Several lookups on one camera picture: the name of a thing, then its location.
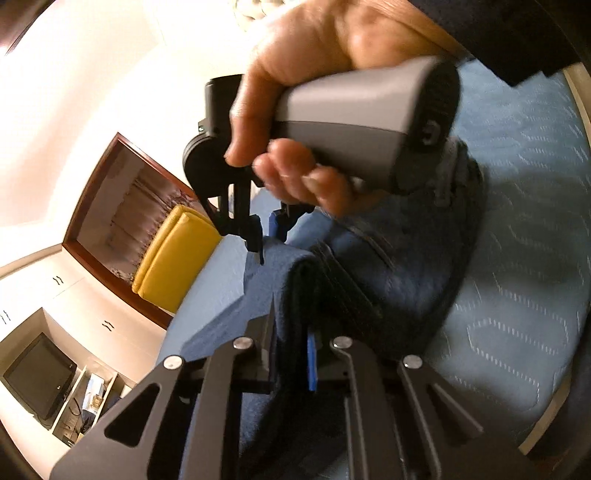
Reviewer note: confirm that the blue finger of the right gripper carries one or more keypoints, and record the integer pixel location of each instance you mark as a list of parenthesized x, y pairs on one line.
[(254, 237), (282, 221)]

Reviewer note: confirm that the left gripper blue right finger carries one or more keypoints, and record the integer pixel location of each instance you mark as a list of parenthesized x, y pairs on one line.
[(312, 356)]

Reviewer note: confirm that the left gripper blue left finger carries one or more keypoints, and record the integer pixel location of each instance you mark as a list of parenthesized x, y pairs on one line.
[(267, 349)]

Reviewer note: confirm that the dark blue denim jeans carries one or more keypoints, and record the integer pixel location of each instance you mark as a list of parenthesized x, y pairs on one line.
[(386, 277)]

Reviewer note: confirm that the dark sleeve forearm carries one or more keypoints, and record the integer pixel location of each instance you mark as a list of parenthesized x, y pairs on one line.
[(517, 39)]

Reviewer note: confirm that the person's right hand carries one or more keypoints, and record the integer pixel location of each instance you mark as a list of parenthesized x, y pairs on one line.
[(311, 40)]

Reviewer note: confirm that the yellow armchair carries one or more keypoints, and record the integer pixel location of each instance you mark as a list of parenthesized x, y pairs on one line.
[(178, 252)]

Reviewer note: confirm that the brown framed curtained window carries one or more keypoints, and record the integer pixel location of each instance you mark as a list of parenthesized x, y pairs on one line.
[(126, 199)]

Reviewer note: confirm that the white shelf unit with items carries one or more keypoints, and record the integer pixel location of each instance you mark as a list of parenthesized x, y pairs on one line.
[(95, 389)]

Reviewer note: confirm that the black television screen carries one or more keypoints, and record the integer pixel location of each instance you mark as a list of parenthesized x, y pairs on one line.
[(40, 376)]

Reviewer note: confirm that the blue quilted bed cover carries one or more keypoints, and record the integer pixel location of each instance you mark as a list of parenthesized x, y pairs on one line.
[(461, 408)]

